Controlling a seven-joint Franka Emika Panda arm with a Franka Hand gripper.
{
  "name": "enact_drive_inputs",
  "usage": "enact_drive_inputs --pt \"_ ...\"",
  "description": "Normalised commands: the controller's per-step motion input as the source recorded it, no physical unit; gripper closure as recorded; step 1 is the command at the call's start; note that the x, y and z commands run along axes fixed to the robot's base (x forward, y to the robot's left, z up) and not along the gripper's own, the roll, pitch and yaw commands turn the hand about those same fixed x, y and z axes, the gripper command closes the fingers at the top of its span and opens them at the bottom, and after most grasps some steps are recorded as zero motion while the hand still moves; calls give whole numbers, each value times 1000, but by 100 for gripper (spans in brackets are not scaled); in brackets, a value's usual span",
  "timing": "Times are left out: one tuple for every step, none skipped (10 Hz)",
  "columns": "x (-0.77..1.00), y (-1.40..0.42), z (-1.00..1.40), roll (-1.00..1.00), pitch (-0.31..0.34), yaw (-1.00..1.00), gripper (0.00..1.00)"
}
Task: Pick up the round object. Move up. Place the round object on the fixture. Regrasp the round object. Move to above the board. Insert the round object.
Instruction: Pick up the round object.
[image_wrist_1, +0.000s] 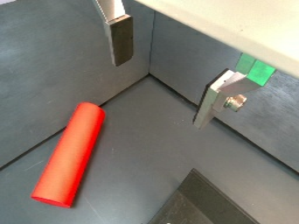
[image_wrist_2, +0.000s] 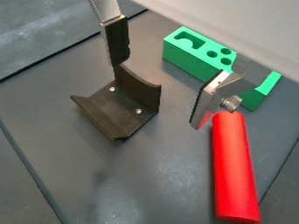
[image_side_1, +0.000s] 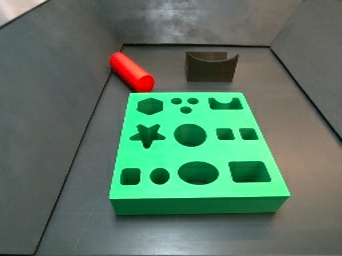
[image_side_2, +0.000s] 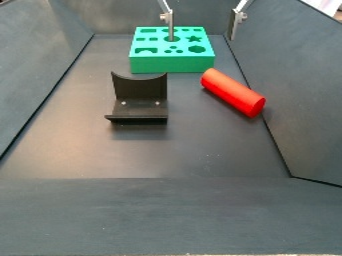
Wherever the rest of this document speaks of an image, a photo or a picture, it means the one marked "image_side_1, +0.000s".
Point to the green shape sorter block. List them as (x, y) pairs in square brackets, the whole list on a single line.
[(192, 157)]

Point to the black cradle stand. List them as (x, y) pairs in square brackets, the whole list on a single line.
[(209, 67)]

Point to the red cylinder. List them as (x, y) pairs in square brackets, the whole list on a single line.
[(137, 78)]

